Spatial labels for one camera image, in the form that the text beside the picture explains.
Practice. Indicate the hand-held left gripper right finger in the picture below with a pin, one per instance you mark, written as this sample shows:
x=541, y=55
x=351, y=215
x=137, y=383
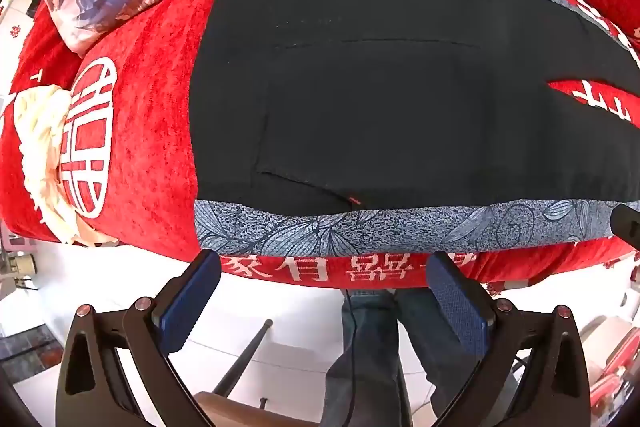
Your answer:
x=457, y=302

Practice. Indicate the red printed blanket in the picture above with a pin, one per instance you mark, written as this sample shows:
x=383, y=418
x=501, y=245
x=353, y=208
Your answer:
x=150, y=132

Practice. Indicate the red gift box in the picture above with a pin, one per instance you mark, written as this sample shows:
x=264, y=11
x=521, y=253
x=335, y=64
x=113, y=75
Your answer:
x=615, y=372

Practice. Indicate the wooden chair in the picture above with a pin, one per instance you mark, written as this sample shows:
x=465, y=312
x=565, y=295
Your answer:
x=240, y=412

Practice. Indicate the person's blue jeans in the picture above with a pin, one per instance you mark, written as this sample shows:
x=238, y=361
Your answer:
x=370, y=357

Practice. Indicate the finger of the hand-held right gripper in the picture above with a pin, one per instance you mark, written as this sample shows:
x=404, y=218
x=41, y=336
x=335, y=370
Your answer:
x=627, y=224

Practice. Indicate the white device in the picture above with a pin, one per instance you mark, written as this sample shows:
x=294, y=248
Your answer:
x=17, y=264

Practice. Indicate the cream cloth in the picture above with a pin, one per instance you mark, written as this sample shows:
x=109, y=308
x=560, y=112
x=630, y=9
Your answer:
x=40, y=132

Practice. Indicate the black rod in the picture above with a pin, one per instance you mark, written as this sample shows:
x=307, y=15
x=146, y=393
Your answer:
x=245, y=357

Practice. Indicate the black pants with grey stripe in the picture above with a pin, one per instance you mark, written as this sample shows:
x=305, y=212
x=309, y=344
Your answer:
x=375, y=107

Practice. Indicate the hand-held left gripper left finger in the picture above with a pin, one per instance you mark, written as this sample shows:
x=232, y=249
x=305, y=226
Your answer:
x=187, y=302

